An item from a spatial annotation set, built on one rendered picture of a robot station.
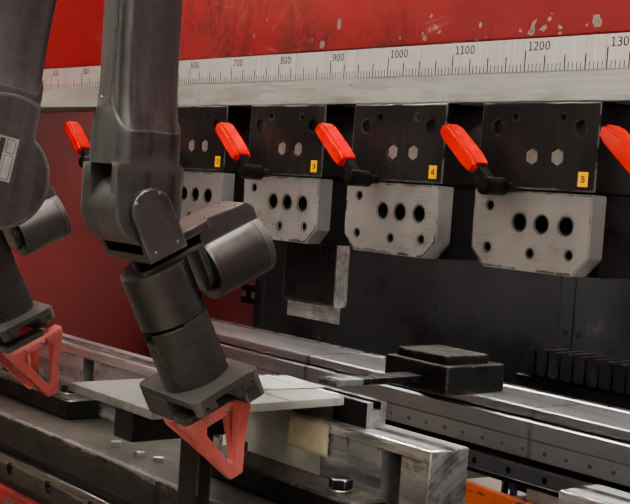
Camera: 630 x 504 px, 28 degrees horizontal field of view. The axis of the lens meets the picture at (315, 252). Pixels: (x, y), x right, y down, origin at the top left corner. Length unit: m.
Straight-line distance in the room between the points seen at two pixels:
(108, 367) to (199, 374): 0.88
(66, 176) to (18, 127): 1.38
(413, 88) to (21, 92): 0.55
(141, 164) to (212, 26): 0.72
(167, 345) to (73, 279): 1.31
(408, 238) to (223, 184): 0.36
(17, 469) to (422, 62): 0.90
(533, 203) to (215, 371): 0.37
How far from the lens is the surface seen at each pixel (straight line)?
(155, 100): 1.00
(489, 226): 1.27
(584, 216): 1.19
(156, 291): 1.01
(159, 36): 1.01
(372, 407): 1.46
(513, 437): 1.63
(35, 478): 1.86
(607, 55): 1.20
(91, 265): 2.34
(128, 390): 1.44
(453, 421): 1.70
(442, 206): 1.33
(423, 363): 1.67
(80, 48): 1.99
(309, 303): 1.55
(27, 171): 0.93
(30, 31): 0.96
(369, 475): 1.44
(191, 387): 1.04
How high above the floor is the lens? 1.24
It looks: 3 degrees down
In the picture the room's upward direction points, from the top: 4 degrees clockwise
